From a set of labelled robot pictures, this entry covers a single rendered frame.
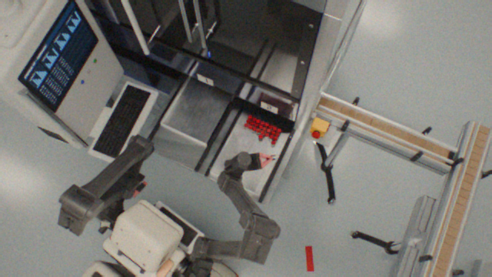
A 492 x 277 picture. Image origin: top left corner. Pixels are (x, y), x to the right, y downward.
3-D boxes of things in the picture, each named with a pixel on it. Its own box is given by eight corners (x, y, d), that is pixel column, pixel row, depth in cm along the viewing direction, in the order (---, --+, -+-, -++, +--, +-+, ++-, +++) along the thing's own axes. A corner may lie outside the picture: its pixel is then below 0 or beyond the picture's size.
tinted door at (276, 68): (211, 60, 183) (194, -41, 128) (300, 98, 175) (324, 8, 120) (210, 61, 182) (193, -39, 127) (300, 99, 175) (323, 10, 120)
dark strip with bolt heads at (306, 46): (286, 115, 196) (307, 6, 121) (294, 118, 195) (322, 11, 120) (285, 117, 195) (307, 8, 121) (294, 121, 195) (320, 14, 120)
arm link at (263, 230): (241, 261, 113) (273, 269, 116) (252, 212, 118) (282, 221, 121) (190, 256, 152) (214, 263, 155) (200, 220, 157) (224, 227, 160)
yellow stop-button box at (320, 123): (314, 119, 199) (317, 113, 192) (328, 125, 198) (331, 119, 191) (308, 132, 197) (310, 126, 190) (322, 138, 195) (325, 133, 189)
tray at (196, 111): (193, 71, 219) (192, 68, 215) (237, 90, 214) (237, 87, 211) (161, 125, 208) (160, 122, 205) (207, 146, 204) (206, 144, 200)
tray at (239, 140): (242, 115, 209) (242, 111, 206) (289, 135, 205) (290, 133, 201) (210, 172, 199) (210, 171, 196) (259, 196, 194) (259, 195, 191)
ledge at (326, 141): (315, 113, 211) (315, 111, 209) (338, 124, 208) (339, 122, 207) (304, 136, 206) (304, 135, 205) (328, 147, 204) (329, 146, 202)
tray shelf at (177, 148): (185, 69, 221) (185, 68, 219) (307, 121, 209) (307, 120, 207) (139, 145, 207) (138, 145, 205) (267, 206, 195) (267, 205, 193)
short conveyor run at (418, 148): (310, 122, 211) (314, 109, 196) (321, 97, 216) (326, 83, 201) (440, 178, 199) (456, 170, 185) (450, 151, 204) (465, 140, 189)
